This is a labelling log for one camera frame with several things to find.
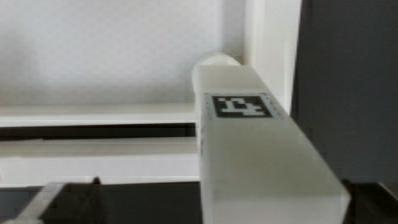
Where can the white L-shaped fence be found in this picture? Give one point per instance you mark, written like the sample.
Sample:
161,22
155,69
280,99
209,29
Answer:
145,152

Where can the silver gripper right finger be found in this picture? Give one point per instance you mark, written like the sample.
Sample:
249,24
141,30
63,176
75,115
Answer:
374,204

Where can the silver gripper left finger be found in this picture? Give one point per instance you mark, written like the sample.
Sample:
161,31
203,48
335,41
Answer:
66,204

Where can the white desk top tray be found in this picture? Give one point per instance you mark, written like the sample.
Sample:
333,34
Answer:
98,55

